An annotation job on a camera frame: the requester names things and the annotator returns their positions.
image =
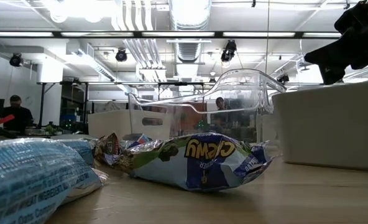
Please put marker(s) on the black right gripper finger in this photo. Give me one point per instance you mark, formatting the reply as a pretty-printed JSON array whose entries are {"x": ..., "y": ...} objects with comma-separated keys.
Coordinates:
[
  {"x": 333, "y": 60},
  {"x": 339, "y": 45}
]

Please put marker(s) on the blue silver granola bar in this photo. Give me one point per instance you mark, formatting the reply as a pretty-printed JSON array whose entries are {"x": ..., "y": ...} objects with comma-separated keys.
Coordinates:
[
  {"x": 81, "y": 151},
  {"x": 22, "y": 174},
  {"x": 137, "y": 138}
]

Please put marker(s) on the blue Chewy granola bar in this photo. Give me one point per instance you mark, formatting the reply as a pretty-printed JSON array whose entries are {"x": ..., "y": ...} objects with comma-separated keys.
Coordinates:
[{"x": 202, "y": 161}]

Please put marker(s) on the brown red granola bar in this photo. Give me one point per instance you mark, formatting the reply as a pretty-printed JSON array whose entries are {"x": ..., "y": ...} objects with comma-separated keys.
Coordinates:
[{"x": 107, "y": 147}]

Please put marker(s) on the black ceiling spotlight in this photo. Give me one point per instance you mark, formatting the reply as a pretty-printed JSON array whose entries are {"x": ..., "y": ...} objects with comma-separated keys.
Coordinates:
[
  {"x": 16, "y": 59},
  {"x": 229, "y": 51},
  {"x": 121, "y": 55},
  {"x": 283, "y": 78}
]

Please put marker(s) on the white plastic bin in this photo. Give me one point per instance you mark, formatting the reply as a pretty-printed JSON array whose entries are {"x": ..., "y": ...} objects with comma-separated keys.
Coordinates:
[{"x": 327, "y": 124}]

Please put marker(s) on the thin vertical pole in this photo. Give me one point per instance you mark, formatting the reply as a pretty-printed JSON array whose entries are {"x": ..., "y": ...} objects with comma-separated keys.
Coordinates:
[{"x": 268, "y": 18}]

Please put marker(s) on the clear plastic bin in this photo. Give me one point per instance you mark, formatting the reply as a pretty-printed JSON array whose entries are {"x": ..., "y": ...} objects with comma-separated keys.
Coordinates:
[{"x": 233, "y": 93}]

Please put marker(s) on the black overhead light bar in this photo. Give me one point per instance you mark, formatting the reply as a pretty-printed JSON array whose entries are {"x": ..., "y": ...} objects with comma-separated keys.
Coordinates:
[{"x": 218, "y": 34}]

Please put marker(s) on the person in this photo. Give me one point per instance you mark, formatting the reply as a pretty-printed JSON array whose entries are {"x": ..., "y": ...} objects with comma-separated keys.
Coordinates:
[
  {"x": 220, "y": 104},
  {"x": 17, "y": 116}
]

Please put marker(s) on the red brown panel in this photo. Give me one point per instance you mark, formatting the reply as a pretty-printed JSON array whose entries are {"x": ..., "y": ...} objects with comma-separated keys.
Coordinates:
[{"x": 194, "y": 123}]

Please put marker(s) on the red strip object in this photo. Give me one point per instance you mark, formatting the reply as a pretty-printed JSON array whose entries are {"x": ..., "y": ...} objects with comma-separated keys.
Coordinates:
[{"x": 3, "y": 119}]

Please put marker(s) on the silver ventilation duct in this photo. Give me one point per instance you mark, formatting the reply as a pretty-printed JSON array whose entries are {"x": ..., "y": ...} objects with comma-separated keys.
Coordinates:
[{"x": 188, "y": 15}]

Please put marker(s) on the black background workstation frame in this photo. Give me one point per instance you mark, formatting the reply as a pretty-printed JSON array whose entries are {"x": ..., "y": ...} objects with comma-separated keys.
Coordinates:
[{"x": 177, "y": 83}]

